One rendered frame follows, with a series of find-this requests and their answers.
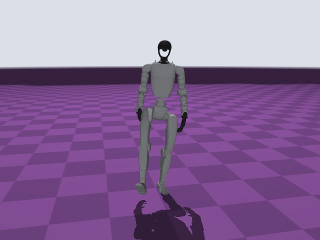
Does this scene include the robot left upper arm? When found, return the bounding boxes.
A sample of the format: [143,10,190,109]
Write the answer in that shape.
[174,65,187,97]

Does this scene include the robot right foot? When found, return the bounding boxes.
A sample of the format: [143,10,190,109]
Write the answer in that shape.
[134,183,147,195]

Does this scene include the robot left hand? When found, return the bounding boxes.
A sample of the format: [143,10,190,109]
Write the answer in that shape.
[177,112,188,133]

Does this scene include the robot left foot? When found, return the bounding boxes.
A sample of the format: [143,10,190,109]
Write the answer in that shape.
[156,182,169,195]

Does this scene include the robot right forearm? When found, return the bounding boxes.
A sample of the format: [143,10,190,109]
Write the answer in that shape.
[135,86,146,112]

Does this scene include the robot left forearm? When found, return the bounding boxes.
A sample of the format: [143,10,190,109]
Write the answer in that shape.
[179,90,189,116]

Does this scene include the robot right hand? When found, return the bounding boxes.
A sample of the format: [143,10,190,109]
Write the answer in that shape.
[136,108,142,122]

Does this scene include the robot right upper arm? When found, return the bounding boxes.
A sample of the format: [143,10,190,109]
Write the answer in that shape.
[139,63,152,94]

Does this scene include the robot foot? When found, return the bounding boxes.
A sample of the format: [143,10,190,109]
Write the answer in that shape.
[134,183,147,195]
[156,182,169,195]

